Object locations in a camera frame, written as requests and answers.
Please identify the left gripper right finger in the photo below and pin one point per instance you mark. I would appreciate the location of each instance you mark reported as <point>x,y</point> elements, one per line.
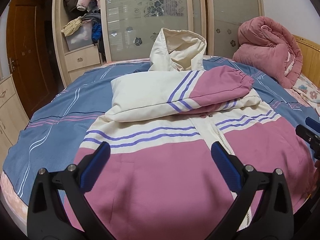
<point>273,218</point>

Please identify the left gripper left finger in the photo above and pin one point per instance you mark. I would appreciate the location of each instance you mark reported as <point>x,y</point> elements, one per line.
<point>47,218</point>

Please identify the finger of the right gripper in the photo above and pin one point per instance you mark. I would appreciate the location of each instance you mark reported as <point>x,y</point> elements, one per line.
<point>312,123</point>

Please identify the cream and pink hooded jacket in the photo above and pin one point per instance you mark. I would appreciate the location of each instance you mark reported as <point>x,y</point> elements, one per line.
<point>160,181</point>

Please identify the blue clothing in wardrobe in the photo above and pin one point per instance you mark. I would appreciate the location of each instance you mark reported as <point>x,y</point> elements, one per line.
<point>96,32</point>

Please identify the right hand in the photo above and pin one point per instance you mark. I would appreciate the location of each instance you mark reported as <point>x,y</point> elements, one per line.
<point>316,177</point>

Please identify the floral pillow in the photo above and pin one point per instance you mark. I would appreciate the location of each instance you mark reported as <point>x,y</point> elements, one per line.
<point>306,93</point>

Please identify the pink floral bed sheet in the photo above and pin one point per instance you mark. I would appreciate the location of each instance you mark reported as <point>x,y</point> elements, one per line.
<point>15,207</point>

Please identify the wooden headboard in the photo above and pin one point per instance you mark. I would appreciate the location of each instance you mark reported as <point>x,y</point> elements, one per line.
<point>311,59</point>

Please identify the blue striped bed blanket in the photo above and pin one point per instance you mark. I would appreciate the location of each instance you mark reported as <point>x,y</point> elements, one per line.
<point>55,132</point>

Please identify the rolled pink quilt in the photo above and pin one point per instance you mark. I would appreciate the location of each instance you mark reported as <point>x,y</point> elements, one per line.
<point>268,46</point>

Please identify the light wood side cabinet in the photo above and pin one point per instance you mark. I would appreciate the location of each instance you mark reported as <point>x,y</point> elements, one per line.
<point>13,117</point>

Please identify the brown wooden door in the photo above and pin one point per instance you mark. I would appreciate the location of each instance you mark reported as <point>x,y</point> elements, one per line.
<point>28,56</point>

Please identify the clear plastic storage box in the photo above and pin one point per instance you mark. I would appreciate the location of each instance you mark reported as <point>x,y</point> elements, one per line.
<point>81,38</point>

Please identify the yellowish crumpled cloth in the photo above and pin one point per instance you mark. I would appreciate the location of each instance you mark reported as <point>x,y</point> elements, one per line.
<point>72,26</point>

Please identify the cream sliding-door wardrobe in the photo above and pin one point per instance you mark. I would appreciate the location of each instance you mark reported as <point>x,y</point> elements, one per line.
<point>130,28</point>

